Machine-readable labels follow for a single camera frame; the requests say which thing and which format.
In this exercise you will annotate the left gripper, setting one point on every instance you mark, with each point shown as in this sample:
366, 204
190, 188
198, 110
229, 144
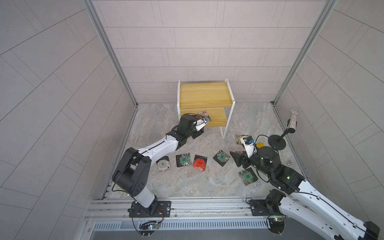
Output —
197, 133

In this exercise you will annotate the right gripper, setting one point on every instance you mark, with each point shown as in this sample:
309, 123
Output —
239, 157

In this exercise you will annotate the dark green tea bag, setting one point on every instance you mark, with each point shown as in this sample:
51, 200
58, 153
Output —
248, 176

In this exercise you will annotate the green label tea bag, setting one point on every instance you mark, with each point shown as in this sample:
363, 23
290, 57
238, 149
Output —
221, 157

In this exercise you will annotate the yellow label tea bag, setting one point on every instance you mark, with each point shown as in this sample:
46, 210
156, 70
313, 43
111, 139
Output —
240, 139

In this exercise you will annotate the floral tea bag shelf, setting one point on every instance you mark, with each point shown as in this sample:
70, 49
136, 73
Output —
203, 114

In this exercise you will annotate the black green tea bag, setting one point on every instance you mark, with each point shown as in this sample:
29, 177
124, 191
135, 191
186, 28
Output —
183, 160

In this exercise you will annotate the red tea bag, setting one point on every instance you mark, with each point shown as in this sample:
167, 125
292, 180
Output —
200, 162

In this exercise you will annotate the white label tea bag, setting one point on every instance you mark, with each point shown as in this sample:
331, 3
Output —
163, 164

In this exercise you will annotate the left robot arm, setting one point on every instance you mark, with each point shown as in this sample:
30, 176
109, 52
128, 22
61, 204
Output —
132, 172

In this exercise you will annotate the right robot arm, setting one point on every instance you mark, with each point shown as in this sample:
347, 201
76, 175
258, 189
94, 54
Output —
294, 197

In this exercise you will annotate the wooden two-tier shelf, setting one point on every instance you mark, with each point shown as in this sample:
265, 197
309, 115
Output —
216, 98

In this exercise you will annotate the right circuit board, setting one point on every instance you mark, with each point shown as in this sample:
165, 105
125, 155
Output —
276, 225

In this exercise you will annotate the circuit board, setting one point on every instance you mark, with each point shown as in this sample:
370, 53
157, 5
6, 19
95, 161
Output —
148, 228
276, 225

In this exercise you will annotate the left circuit board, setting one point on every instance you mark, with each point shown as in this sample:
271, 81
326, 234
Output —
148, 228

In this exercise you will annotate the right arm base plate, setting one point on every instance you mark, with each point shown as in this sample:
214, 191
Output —
264, 208

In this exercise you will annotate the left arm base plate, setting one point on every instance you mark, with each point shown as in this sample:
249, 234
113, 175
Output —
157, 209

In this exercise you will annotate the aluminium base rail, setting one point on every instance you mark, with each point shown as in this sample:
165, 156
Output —
185, 214

